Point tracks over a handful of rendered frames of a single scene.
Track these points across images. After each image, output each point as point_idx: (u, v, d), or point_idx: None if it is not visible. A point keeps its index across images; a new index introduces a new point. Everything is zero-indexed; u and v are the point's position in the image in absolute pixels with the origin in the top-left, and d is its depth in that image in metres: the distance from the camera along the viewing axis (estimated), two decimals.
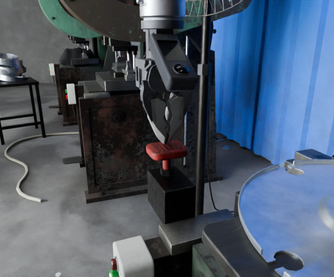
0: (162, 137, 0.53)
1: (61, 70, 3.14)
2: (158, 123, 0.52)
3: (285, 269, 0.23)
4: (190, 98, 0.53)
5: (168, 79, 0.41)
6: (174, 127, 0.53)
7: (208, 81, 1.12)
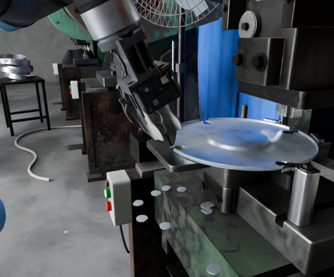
0: (169, 133, 0.54)
1: (65, 69, 3.45)
2: (167, 118, 0.53)
3: (176, 149, 0.54)
4: (128, 116, 0.50)
5: None
6: None
7: (184, 77, 1.43)
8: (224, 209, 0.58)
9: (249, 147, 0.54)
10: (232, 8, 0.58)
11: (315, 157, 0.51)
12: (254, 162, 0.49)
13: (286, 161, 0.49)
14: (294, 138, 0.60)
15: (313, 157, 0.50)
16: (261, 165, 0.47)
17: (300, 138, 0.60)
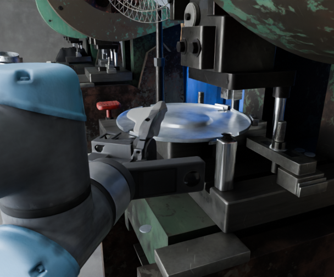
0: None
1: None
2: None
3: (131, 132, 0.57)
4: (152, 121, 0.44)
5: (200, 190, 0.42)
6: (163, 111, 0.49)
7: (162, 71, 1.49)
8: None
9: (195, 125, 0.60)
10: (177, 0, 0.64)
11: (250, 127, 0.60)
12: (203, 135, 0.55)
13: (229, 132, 0.57)
14: (228, 115, 0.70)
15: (249, 127, 0.59)
16: (210, 137, 0.54)
17: (234, 114, 0.69)
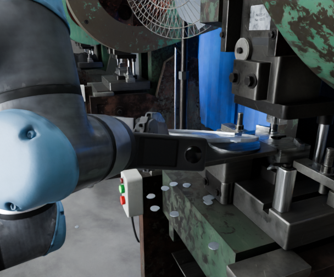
0: None
1: None
2: None
3: None
4: (159, 114, 0.47)
5: (200, 171, 0.41)
6: (167, 131, 0.52)
7: (186, 84, 1.56)
8: (222, 200, 0.70)
9: (199, 135, 0.60)
10: (229, 35, 0.71)
11: (256, 140, 0.58)
12: None
13: (232, 140, 0.55)
14: (238, 137, 0.68)
15: (254, 139, 0.57)
16: (210, 140, 0.53)
17: (244, 137, 0.68)
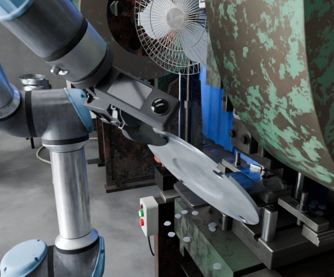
0: (163, 143, 0.53)
1: None
2: (154, 139, 0.51)
3: None
4: None
5: (161, 127, 0.39)
6: None
7: (191, 111, 1.76)
8: (223, 228, 0.91)
9: None
10: (228, 99, 0.91)
11: (250, 201, 0.49)
12: (196, 159, 0.51)
13: (222, 178, 0.49)
14: (244, 215, 0.58)
15: (248, 195, 0.49)
16: (200, 159, 0.49)
17: (250, 218, 0.57)
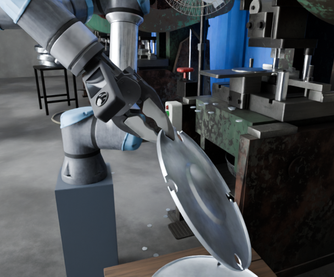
0: None
1: None
2: (146, 134, 0.53)
3: (176, 132, 0.61)
4: (155, 94, 0.51)
5: (95, 117, 0.44)
6: (165, 125, 0.53)
7: (204, 54, 1.93)
8: (241, 106, 1.07)
9: (191, 179, 0.51)
10: None
11: (191, 229, 0.42)
12: (170, 165, 0.49)
13: (176, 192, 0.45)
14: (226, 254, 0.48)
15: (188, 221, 0.42)
16: (166, 164, 0.47)
17: (228, 260, 0.47)
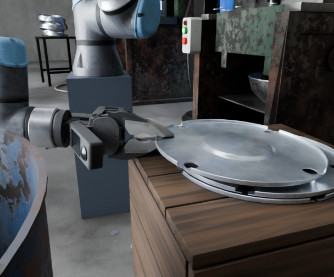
0: None
1: None
2: (148, 148, 0.54)
3: (177, 126, 0.61)
4: (127, 114, 0.52)
5: (90, 170, 0.47)
6: (155, 131, 0.53)
7: None
8: (271, 3, 0.97)
9: (210, 148, 0.49)
10: None
11: (232, 182, 0.39)
12: (180, 153, 0.48)
13: (198, 167, 0.43)
14: (291, 175, 0.43)
15: (222, 178, 0.40)
16: (174, 155, 0.47)
17: (296, 177, 0.42)
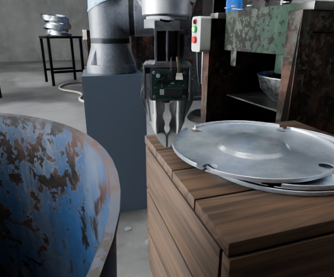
0: (171, 135, 0.54)
1: None
2: None
3: (191, 129, 0.62)
4: (143, 99, 0.52)
5: None
6: (159, 126, 0.54)
7: None
8: (282, 2, 0.98)
9: (226, 148, 0.51)
10: None
11: (251, 181, 0.41)
12: (198, 155, 0.49)
13: (217, 167, 0.45)
14: (309, 170, 0.44)
15: (242, 177, 0.41)
16: (193, 158, 0.48)
17: (314, 172, 0.43)
